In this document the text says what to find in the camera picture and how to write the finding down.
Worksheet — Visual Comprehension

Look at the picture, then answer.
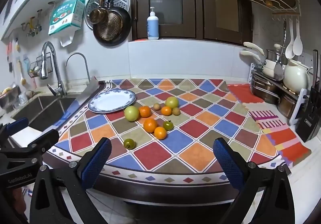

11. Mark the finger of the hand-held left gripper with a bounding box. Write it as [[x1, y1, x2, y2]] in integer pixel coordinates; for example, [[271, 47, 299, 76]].
[[0, 117, 29, 139], [0, 129, 60, 164]]

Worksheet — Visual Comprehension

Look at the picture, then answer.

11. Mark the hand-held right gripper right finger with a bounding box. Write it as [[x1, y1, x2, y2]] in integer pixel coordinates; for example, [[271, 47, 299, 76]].
[[213, 138, 295, 224]]

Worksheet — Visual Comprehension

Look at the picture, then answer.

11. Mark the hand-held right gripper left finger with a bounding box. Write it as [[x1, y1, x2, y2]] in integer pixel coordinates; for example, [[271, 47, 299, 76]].
[[29, 137, 112, 224]]

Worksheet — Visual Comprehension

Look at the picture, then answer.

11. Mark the blue rimmed white plate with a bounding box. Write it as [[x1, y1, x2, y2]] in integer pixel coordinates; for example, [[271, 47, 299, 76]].
[[88, 89, 137, 114]]

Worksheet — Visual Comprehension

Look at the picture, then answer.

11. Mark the stainless steel sink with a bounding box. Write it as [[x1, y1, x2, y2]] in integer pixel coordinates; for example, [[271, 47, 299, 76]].
[[11, 95, 77, 132]]

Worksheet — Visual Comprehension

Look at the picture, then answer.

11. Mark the colourful diamond pattern tablecloth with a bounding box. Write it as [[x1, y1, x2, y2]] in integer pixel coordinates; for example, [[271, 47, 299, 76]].
[[43, 79, 293, 204]]

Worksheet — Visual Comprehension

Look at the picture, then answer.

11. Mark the yellow dish brush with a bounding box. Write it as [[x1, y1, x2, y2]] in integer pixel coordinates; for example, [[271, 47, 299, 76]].
[[18, 60, 27, 86]]

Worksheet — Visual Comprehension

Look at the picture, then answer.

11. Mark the orange patterned woven mat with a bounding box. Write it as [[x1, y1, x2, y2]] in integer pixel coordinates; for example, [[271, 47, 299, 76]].
[[227, 84, 311, 167]]

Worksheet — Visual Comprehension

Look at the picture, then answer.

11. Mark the chrome kitchen faucet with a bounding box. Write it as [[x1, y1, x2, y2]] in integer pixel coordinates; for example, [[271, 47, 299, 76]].
[[40, 42, 67, 96]]

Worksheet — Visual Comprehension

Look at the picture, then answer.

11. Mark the stainless steel pot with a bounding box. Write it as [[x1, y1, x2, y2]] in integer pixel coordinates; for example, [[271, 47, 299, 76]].
[[251, 74, 280, 104], [277, 94, 301, 119]]

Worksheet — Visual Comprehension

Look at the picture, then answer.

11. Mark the thin gooseneck water tap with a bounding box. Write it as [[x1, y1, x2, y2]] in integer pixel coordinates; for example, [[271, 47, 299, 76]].
[[66, 53, 91, 84]]

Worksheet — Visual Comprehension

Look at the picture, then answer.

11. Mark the white dish rack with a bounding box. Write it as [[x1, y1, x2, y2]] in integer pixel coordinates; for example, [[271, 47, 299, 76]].
[[248, 62, 310, 125]]

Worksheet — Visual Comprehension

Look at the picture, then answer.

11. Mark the black knife block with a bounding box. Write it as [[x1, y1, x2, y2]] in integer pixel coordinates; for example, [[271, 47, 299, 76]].
[[295, 50, 321, 142]]

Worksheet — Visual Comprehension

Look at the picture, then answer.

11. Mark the metal slotted spatula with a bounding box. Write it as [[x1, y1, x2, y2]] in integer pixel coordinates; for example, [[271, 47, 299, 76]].
[[274, 18, 287, 81]]

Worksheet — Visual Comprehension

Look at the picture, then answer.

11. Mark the cream ceramic kettle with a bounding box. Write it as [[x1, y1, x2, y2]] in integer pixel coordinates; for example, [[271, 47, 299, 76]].
[[283, 59, 314, 94]]

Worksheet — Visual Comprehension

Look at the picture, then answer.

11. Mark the steel saucepan with lid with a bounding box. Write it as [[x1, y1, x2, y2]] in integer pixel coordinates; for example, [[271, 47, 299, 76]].
[[266, 44, 284, 62]]

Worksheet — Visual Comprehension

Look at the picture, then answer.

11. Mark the tissue paper box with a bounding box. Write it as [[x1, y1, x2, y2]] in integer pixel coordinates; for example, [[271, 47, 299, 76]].
[[48, 0, 86, 48]]

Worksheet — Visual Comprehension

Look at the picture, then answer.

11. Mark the white plastic ladle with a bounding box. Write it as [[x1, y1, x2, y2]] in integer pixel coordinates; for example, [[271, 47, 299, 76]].
[[293, 18, 304, 56], [285, 18, 295, 59]]

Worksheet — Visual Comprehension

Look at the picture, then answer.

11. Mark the golden metal colander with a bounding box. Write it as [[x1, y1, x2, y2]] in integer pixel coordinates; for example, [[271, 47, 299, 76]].
[[97, 12, 124, 40]]

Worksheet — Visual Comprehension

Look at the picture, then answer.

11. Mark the small brass pot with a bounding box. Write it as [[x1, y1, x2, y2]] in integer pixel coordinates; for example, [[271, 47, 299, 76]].
[[89, 0, 109, 25]]

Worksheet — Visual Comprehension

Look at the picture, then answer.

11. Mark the black frying pan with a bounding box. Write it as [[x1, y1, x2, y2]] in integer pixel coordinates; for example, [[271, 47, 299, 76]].
[[93, 0, 132, 47]]

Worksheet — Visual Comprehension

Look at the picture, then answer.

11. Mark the white blue soap pump bottle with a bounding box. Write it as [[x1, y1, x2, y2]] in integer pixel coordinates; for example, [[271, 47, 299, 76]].
[[147, 7, 159, 40]]

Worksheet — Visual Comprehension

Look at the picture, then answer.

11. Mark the dark wooden glass cabinet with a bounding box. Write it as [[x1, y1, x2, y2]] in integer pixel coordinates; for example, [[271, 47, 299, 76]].
[[128, 0, 254, 45]]

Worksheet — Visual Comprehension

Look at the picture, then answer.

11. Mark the black wire sink caddy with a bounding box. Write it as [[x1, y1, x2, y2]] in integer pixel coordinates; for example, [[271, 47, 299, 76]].
[[29, 55, 53, 78]]

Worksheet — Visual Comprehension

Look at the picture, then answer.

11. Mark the cream pot handle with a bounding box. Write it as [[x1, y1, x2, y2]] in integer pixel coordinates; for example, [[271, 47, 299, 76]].
[[239, 50, 264, 64], [243, 42, 264, 55]]

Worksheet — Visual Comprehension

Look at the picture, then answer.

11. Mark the white wire wall rack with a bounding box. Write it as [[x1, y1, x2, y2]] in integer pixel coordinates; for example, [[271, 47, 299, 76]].
[[247, 0, 302, 17]]

